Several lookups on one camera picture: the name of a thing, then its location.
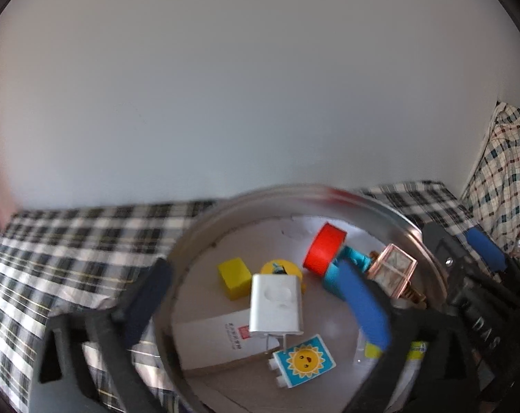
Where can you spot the yellow toy cube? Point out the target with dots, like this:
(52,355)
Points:
(234,275)

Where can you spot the black and white plaid blanket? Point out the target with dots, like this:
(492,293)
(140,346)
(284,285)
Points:
(70,258)

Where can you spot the plaid pillow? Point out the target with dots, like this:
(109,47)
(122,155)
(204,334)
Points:
(505,172)

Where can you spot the rose gold and teal trinket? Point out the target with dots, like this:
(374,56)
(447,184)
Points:
(393,266)

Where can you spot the white and brown small carton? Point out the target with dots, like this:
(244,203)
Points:
(208,340)

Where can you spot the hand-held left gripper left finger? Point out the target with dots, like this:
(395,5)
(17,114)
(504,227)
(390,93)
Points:
(143,305)

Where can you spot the clear plastic box green label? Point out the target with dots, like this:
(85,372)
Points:
(371,351)

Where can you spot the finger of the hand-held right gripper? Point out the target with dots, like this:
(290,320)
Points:
(440,245)
(483,247)

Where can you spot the yellow toy block with face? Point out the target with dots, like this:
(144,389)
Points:
(270,269)

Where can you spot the white power adapter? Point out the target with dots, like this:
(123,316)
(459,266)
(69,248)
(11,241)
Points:
(277,309)

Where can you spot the brown folding comb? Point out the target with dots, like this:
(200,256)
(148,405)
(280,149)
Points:
(412,297)

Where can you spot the red tape roll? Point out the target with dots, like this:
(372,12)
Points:
(324,249)

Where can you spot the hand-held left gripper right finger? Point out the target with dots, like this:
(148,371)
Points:
(363,305)

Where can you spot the toy block with sun print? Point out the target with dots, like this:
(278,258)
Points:
(303,361)

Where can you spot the round blue cookie tin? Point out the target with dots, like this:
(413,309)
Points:
(251,211)

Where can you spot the brown cardboard piece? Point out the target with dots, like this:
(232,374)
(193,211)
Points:
(225,391)

